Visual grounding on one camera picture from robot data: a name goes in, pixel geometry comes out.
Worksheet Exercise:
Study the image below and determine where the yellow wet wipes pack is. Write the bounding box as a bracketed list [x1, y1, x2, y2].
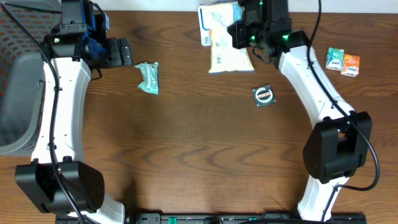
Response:
[205, 1, 254, 74]

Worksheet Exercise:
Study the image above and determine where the teal wipes pack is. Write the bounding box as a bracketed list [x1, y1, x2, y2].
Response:
[134, 62, 159, 95]

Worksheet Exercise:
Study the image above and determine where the dark green round-label packet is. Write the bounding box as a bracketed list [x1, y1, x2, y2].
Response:
[252, 85, 276, 108]

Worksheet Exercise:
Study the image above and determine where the teal tissue pack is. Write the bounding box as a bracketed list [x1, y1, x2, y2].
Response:
[325, 47, 345, 71]

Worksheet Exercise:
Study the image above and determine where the orange tissue pack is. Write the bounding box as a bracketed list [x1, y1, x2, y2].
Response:
[340, 54, 360, 77]

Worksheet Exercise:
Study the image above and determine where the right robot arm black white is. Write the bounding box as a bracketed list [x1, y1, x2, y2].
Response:
[228, 0, 374, 222]

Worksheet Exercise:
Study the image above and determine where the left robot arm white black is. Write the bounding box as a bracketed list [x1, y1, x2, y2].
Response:
[15, 0, 134, 223]

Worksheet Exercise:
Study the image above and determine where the black mesh plastic basket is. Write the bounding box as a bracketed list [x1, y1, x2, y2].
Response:
[1, 0, 61, 157]

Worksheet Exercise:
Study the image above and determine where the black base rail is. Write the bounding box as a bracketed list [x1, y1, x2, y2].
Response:
[55, 212, 368, 224]

